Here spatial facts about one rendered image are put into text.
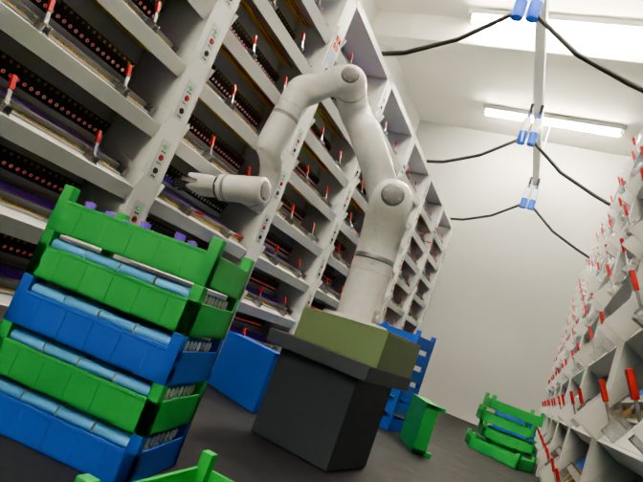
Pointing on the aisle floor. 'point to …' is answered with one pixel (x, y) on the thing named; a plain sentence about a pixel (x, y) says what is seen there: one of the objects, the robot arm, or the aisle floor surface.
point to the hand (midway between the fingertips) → (180, 184)
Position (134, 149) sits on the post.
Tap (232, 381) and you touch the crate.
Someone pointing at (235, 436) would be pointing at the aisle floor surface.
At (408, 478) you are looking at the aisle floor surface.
